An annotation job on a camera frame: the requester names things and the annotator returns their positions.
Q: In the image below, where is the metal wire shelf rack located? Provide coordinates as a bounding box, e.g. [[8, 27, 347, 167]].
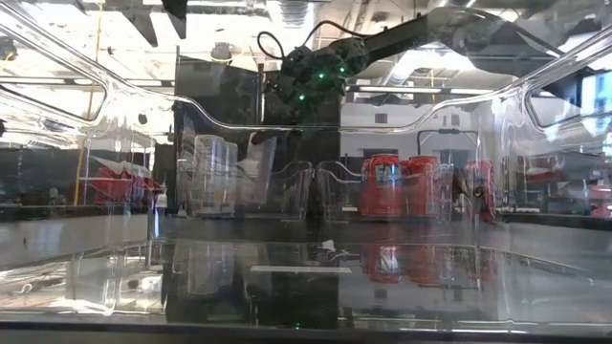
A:
[[78, 128, 166, 207]]

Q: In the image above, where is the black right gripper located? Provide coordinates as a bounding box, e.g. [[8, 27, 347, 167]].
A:
[[263, 79, 320, 127]]

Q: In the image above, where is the hanging ceiling dome fixture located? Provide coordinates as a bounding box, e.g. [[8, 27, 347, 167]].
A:
[[211, 41, 234, 66]]

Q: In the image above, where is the black room divider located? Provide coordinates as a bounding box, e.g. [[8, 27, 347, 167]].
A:
[[0, 147, 159, 207]]

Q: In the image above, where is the yellow cable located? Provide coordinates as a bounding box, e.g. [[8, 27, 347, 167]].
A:
[[73, 0, 104, 207]]

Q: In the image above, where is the clear plastic bin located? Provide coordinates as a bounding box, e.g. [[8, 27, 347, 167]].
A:
[[175, 159, 316, 222], [0, 0, 612, 338], [314, 160, 456, 224]]

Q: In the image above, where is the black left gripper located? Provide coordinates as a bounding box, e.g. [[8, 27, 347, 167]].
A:
[[121, 0, 190, 49]]

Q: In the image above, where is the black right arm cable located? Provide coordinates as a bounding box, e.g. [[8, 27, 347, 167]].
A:
[[256, 19, 365, 61]]

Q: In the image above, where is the ceiling air vent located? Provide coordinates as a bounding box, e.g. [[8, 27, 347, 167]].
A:
[[267, 0, 317, 29]]

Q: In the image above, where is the red cola can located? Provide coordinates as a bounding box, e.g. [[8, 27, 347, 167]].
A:
[[465, 159, 497, 225]]

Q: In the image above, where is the black ceiling spotlight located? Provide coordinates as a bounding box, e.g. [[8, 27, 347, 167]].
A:
[[0, 35, 19, 62]]

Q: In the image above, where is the red crate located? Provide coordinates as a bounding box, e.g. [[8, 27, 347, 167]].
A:
[[590, 185, 612, 220]]

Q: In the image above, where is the black folding partition screen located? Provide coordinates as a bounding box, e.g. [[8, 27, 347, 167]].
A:
[[172, 55, 342, 219]]

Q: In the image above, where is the red storage bin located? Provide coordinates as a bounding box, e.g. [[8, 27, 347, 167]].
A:
[[90, 166, 162, 206]]

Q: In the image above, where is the black tube frame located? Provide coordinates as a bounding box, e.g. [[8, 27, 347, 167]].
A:
[[416, 127, 480, 161]]

